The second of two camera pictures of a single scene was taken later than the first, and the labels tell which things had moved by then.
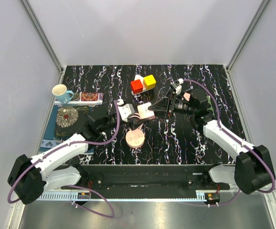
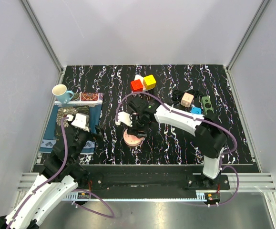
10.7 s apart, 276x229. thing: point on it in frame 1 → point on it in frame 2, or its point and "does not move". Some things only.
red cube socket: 137,86 does not move
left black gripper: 136,122 → 99,137
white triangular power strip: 141,79 does not move
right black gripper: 160,108 → 134,130
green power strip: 210,108 does not move
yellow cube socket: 149,82 does not move
